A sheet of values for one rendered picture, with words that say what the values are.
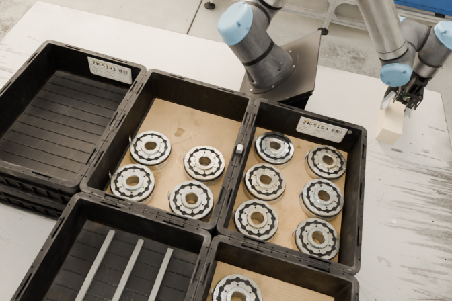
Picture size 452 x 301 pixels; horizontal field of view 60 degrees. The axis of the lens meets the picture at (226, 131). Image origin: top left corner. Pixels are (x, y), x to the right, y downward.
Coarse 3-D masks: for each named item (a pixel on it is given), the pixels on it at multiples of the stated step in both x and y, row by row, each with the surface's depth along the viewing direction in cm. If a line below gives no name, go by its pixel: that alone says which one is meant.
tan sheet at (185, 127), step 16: (160, 112) 110; (176, 112) 110; (192, 112) 111; (144, 128) 106; (160, 128) 106; (176, 128) 107; (192, 128) 108; (208, 128) 108; (224, 128) 109; (176, 144) 104; (192, 144) 104; (208, 144) 105; (224, 144) 105; (128, 160) 99; (176, 160) 101; (160, 176) 97; (176, 176) 98; (224, 176) 99; (160, 192) 95; (160, 208) 92
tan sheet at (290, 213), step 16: (256, 128) 110; (304, 144) 109; (256, 160) 104; (304, 160) 105; (288, 176) 102; (304, 176) 102; (240, 192) 97; (288, 192) 99; (288, 208) 96; (288, 224) 93; (336, 224) 95; (272, 240) 90; (288, 240) 91; (336, 256) 90
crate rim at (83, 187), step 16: (144, 80) 103; (192, 80) 105; (240, 96) 103; (128, 112) 96; (112, 128) 92; (240, 128) 97; (96, 160) 86; (96, 192) 82; (224, 192) 85; (144, 208) 81; (192, 224) 80; (208, 224) 80
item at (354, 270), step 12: (288, 108) 103; (252, 120) 100; (324, 120) 102; (336, 120) 102; (240, 156) 92; (360, 156) 96; (240, 168) 89; (360, 168) 93; (360, 180) 91; (228, 192) 85; (360, 192) 91; (228, 204) 83; (360, 204) 87; (360, 216) 85; (216, 228) 81; (360, 228) 84; (240, 240) 79; (360, 240) 82; (288, 252) 78; (300, 252) 79; (360, 252) 80; (324, 264) 78; (336, 264) 78; (360, 264) 79
